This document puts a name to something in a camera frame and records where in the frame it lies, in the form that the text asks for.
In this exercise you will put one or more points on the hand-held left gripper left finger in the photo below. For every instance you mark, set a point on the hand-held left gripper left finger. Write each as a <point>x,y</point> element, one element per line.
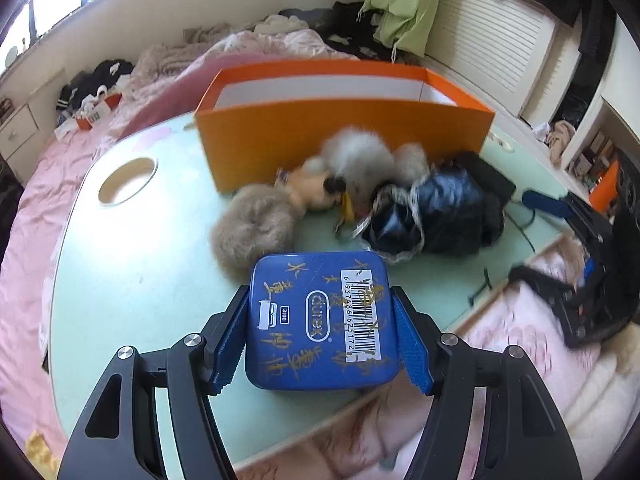
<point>230,340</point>

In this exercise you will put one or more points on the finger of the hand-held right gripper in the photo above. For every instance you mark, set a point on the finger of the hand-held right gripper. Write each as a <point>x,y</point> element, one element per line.
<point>540,285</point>
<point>542,202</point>

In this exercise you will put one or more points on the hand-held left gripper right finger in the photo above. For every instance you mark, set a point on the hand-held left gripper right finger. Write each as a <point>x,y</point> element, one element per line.
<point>412,345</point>

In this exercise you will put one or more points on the blue tin box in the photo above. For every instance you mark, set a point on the blue tin box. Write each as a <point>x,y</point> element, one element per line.
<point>300,320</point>

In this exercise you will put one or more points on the orange cardboard box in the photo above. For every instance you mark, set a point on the orange cardboard box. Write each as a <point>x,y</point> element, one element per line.
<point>300,135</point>

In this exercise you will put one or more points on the beige crumpled cloth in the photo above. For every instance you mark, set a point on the beige crumpled cloth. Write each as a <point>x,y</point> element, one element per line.
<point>560,140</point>

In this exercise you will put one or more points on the pink floral blanket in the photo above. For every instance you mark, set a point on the pink floral blanket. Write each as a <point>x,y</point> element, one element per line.
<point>525,375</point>

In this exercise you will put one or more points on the black cloth with lace trim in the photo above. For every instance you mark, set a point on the black cloth with lace trim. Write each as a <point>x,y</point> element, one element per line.
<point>445,210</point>

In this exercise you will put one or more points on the light green bed table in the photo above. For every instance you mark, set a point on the light green bed table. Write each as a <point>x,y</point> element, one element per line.
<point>150,260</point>

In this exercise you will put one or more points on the white slatted panel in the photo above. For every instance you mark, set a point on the white slatted panel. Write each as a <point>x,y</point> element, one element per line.
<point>490,35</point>

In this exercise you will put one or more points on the fluffy beige plush toy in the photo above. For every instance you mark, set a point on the fluffy beige plush toy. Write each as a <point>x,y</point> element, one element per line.
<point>350,160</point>

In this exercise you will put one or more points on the black hanging clothes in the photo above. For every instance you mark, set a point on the black hanging clothes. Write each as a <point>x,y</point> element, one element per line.
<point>595,5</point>

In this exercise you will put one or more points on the yellow printed cloth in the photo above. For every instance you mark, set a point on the yellow printed cloth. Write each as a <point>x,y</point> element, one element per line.
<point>42,450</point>

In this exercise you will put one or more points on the pink bed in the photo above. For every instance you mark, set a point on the pink bed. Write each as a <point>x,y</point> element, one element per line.
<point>30,220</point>

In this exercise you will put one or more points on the light green hanging cloth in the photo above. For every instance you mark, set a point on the light green hanging cloth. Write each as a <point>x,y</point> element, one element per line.
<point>405,5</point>

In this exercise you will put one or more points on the large black clothes pile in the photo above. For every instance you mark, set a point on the large black clothes pile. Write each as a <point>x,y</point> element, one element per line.
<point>350,30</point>

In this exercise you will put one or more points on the small orange white carton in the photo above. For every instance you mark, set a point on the small orange white carton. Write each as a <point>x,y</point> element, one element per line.
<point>97,112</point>

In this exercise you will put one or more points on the pink crumpled quilt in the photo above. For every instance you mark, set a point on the pink crumpled quilt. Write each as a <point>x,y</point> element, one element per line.
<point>225,47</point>

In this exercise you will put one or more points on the small black clothes pile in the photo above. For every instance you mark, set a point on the small black clothes pile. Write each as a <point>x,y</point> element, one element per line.
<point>95,80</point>

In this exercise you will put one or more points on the cream desk with drawer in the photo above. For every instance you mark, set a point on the cream desk with drawer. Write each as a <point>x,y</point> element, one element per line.
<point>17,132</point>

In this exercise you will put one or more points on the white crumpled garment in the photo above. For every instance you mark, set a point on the white crumpled garment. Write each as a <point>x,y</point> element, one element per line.
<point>280,24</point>

